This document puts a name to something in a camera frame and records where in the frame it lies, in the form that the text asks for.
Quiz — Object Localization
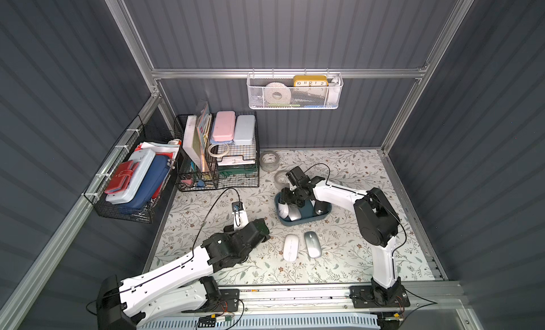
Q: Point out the teal plastic storage box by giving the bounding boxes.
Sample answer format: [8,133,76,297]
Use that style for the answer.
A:
[275,192,333,226]

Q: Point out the black computer mouse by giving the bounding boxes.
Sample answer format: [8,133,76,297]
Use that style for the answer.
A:
[314,200,331,216]

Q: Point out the silver grey computer mouse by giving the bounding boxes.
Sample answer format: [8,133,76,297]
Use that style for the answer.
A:
[304,231,322,259]

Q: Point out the white round computer mouse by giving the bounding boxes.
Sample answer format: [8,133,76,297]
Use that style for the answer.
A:
[278,203,290,219]

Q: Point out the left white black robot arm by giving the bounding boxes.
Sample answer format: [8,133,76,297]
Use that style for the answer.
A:
[95,219,270,329]

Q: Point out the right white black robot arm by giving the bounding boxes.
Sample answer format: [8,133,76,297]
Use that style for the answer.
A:
[277,167,403,305]

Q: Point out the clear tape roll front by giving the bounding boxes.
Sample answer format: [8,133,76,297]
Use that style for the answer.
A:
[274,170,291,191]

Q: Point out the clear tape roll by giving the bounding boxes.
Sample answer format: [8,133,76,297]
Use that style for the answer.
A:
[274,170,291,191]
[259,151,280,172]

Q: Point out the clear tape roll rear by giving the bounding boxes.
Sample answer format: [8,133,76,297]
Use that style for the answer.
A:
[259,151,280,172]

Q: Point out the light blue pencil case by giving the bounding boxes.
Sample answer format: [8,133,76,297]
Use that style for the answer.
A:
[233,115,255,146]

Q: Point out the pink pencil case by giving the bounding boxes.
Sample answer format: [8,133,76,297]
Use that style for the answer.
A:
[211,111,236,143]

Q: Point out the white tape roll in basket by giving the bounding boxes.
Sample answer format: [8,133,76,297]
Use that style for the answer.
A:
[263,82,292,105]

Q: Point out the dark blue pouch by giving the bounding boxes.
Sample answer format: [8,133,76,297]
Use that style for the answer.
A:
[118,155,170,214]

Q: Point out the yellow digital clock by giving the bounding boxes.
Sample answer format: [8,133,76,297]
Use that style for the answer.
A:
[293,74,329,87]

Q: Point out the upright books and folders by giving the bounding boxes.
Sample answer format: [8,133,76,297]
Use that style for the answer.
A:
[178,100,211,172]

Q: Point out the white flat case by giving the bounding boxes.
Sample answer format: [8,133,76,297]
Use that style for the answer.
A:
[105,148,156,204]

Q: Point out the red wallet pouch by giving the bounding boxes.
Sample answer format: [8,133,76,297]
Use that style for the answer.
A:
[104,160,139,195]

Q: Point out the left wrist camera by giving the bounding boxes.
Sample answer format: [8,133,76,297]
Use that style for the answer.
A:
[231,202,249,231]

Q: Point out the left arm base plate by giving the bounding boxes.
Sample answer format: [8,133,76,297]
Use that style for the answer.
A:
[184,289,240,313]

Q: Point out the beige masking tape ring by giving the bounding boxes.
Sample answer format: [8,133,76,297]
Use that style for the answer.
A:
[207,143,231,158]

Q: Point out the black wire desk organizer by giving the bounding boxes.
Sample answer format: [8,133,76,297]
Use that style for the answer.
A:
[176,111,260,192]

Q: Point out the white wire wall basket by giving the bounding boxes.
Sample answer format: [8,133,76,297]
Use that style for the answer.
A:
[246,71,344,110]

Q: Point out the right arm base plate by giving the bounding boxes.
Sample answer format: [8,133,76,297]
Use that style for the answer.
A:
[349,285,411,310]

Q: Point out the black wire side basket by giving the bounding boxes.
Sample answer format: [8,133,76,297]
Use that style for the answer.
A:
[83,117,183,224]

